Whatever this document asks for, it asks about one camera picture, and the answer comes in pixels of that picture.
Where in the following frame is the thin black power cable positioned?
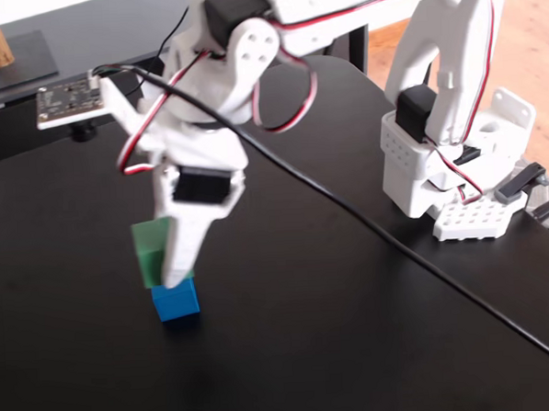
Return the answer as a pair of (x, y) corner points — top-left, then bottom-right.
(149, 6), (191, 75)

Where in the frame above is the grey sideboard shelf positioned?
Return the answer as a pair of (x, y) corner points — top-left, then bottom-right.
(0, 0), (376, 166)

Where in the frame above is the green cube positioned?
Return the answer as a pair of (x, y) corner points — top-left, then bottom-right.
(131, 215), (198, 291)

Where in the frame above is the bare camera circuit board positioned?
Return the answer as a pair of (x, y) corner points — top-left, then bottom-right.
(34, 74), (116, 145)

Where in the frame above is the grey black table clamp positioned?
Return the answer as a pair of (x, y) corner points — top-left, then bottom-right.
(492, 162), (549, 207)

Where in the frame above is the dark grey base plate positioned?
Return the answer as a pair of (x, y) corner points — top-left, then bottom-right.
(0, 29), (62, 97)

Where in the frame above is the red white black looped wire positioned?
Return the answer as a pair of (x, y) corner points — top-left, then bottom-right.
(246, 41), (322, 136)

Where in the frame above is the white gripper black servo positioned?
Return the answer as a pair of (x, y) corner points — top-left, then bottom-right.
(97, 29), (257, 294)

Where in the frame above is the red white black gripper wire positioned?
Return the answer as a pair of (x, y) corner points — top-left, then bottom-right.
(110, 50), (219, 177)

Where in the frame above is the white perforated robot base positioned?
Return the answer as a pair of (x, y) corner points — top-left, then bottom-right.
(377, 85), (543, 247)

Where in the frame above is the dark fabric storage bin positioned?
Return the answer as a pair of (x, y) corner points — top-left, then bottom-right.
(0, 91), (133, 166)

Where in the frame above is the blue cube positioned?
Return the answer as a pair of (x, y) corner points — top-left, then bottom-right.
(149, 275), (202, 324)

